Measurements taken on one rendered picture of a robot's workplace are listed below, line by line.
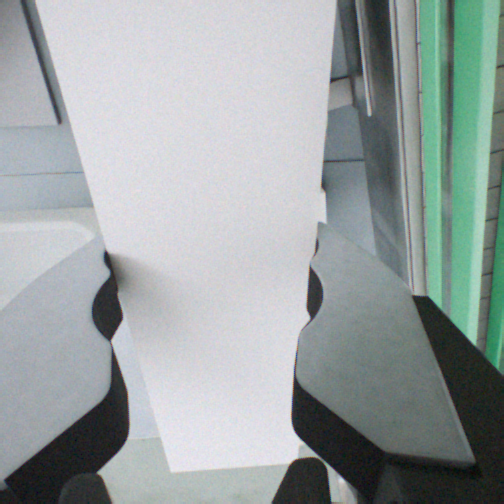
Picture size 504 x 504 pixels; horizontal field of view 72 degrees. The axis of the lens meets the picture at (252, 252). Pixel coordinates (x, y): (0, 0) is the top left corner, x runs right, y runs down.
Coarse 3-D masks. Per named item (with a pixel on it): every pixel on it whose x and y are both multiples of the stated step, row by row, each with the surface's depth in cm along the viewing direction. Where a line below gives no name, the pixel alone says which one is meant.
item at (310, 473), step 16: (304, 464) 5; (320, 464) 5; (80, 480) 5; (96, 480) 5; (288, 480) 5; (304, 480) 5; (320, 480) 5; (64, 496) 5; (80, 496) 5; (96, 496) 5; (288, 496) 5; (304, 496) 5; (320, 496) 5
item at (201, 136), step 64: (64, 0) 7; (128, 0) 7; (192, 0) 7; (256, 0) 7; (320, 0) 7; (64, 64) 8; (128, 64) 8; (192, 64) 8; (256, 64) 8; (320, 64) 8; (128, 128) 8; (192, 128) 8; (256, 128) 9; (320, 128) 9; (128, 192) 9; (192, 192) 9; (256, 192) 9; (128, 256) 10; (192, 256) 10; (256, 256) 10; (128, 320) 11; (192, 320) 12; (256, 320) 12; (192, 384) 13; (256, 384) 14; (192, 448) 16; (256, 448) 16
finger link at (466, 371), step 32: (448, 320) 7; (448, 352) 7; (480, 352) 7; (448, 384) 6; (480, 384) 6; (480, 416) 6; (480, 448) 5; (384, 480) 5; (416, 480) 5; (448, 480) 5; (480, 480) 5
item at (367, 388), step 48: (336, 240) 10; (336, 288) 8; (384, 288) 8; (336, 336) 7; (384, 336) 7; (336, 384) 6; (384, 384) 6; (432, 384) 6; (336, 432) 6; (384, 432) 5; (432, 432) 5
